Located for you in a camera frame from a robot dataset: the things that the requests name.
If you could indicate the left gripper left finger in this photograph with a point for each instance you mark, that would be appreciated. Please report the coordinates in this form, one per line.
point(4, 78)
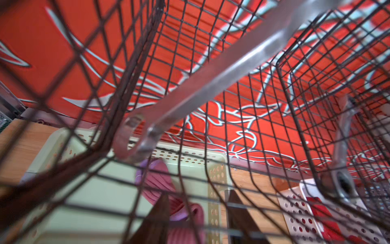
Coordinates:
point(154, 228)

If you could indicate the green plastic basket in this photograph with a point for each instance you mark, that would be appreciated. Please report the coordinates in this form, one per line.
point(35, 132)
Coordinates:
point(106, 198)

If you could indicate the red christmas sock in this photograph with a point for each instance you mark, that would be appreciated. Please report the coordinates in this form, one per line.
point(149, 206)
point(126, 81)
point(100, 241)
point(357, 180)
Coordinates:
point(331, 230)

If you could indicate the purple ribbed sock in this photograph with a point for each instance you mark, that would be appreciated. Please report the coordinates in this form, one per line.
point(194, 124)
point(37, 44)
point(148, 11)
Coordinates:
point(178, 211)

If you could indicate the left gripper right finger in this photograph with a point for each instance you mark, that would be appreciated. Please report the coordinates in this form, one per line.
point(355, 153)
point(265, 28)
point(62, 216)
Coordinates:
point(240, 218)

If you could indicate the black wire wall basket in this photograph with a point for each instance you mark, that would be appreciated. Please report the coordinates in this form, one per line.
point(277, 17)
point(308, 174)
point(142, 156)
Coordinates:
point(288, 91)

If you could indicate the white plastic basket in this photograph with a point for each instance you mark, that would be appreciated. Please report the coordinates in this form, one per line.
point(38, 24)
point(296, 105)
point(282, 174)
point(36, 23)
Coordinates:
point(312, 219)

